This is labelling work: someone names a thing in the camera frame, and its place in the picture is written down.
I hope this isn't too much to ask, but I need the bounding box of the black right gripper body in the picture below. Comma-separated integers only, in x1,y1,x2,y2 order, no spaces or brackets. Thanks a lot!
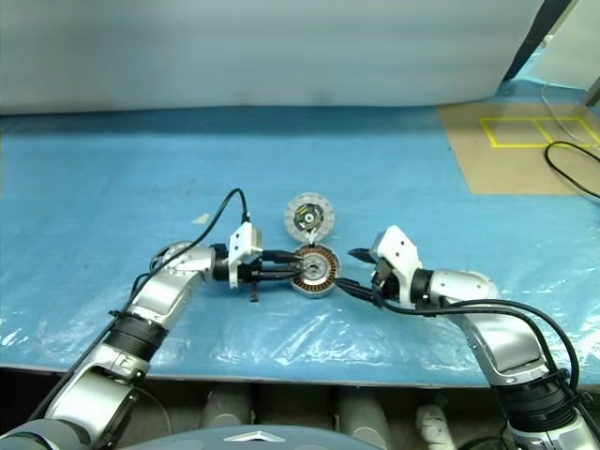
371,260,404,308

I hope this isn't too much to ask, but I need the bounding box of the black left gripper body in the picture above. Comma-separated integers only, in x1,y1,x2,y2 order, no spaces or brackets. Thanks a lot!
236,255,272,304

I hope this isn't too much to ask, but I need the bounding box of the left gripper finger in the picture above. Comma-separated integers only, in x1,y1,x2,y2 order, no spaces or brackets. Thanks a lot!
261,250,302,267
263,265,303,283

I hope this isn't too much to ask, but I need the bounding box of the motor stator with copper windings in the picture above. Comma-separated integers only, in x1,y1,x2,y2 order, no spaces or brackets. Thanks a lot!
290,247,341,300

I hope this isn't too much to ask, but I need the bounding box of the silver motor cover disc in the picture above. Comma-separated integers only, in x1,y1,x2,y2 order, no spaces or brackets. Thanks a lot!
284,190,336,246

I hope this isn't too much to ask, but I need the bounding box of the grey cylinder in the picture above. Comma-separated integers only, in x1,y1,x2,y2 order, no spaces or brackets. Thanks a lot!
203,386,254,430
337,386,393,437

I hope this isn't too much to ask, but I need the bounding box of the white lumpy object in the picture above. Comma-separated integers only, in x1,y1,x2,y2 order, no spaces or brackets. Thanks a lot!
415,403,452,443

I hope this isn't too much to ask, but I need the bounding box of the brown cardboard sheet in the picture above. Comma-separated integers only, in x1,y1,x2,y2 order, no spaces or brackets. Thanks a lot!
437,103,600,196

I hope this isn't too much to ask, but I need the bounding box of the grey robot torso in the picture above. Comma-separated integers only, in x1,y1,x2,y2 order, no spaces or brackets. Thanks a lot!
135,424,376,450

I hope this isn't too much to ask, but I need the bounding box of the yellow tape rectangle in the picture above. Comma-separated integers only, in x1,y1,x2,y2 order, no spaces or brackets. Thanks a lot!
479,115,600,149

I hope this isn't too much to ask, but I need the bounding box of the white backdrop sheet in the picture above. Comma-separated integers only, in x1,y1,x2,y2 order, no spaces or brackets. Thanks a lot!
0,0,576,118

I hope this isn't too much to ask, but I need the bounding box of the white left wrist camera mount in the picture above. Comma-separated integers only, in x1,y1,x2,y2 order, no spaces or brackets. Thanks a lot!
228,223,263,288

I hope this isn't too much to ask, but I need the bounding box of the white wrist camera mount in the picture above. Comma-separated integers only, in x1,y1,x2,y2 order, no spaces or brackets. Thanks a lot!
368,225,422,310
228,223,263,288

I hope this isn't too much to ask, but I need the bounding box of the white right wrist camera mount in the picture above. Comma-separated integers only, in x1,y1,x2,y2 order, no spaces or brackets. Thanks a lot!
368,225,422,310

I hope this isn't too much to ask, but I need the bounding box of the black cable on cardboard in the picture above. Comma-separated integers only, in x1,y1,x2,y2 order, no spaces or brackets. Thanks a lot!
545,141,600,201

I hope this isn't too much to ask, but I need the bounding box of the thin white cable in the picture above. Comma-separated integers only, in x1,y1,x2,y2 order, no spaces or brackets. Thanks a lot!
540,39,600,151

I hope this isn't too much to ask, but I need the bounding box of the grey metal post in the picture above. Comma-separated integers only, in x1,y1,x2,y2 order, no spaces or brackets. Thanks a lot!
583,69,600,109

